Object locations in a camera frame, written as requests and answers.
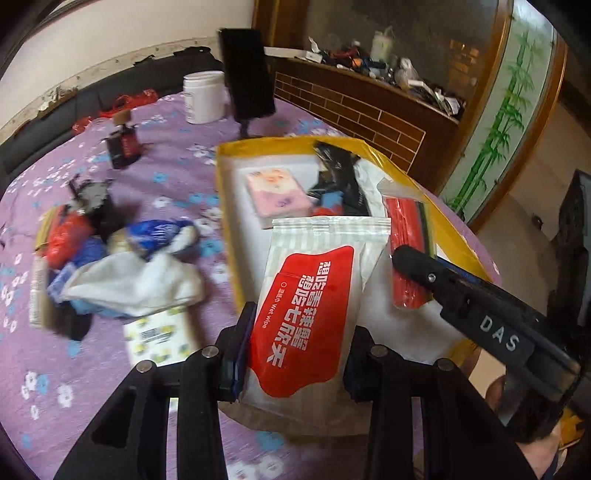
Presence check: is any black gear holder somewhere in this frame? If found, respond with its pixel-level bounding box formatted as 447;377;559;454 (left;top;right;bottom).
68;175;124;242

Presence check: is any black sofa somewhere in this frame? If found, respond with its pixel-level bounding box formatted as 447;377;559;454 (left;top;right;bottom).
1;46;222;189

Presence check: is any red plastic bag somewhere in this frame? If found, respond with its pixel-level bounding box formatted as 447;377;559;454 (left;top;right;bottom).
45;211;94;270

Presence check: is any person's right hand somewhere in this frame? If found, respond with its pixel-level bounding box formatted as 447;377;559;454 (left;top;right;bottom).
484;374;567;480

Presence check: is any white cup with straw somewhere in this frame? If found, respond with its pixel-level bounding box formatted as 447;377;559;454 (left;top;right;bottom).
370;26;394;63

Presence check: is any yellow rimmed white tray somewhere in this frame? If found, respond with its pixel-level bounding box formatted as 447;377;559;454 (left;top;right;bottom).
215;135;493;437

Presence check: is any white plastic jar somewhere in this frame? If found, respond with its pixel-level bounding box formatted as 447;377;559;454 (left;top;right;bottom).
182;70;225;125

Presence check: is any colourful foam sheets bag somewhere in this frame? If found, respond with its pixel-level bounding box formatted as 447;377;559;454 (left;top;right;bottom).
378;179;437;310

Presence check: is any blue white plastic bag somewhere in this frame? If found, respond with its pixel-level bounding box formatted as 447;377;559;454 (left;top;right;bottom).
107;220;199;260

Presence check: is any lemon print tissue pack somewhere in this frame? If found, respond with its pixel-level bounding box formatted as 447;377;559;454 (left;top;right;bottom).
123;307;199;366

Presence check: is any wooden brick pattern sideboard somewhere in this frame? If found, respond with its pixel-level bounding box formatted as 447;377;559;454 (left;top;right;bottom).
270;57;459;194

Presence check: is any black plastic pouch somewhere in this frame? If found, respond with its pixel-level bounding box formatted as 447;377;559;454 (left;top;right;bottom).
307;141;370;216

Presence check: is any white towel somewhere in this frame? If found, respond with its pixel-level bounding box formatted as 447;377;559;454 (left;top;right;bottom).
60;252;205;317

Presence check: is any black red small device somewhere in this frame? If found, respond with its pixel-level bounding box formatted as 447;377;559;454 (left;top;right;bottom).
105;110;142;170

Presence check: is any purple floral tablecloth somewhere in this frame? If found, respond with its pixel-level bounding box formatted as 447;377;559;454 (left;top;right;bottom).
0;89;502;480

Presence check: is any black phone on stand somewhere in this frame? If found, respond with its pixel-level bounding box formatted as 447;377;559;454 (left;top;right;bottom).
218;28;276;140

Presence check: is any pink tissue pack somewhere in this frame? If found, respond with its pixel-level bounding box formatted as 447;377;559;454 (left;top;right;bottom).
245;167;312;229

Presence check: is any red white wet wipes pack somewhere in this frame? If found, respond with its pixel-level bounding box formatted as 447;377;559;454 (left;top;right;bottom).
240;216;391;432

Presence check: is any red bag on sofa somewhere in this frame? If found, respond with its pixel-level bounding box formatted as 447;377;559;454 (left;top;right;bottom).
72;89;158;135

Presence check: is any bamboo painted wall panel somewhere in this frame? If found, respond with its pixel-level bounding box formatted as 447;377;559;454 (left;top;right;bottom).
440;1;568;227

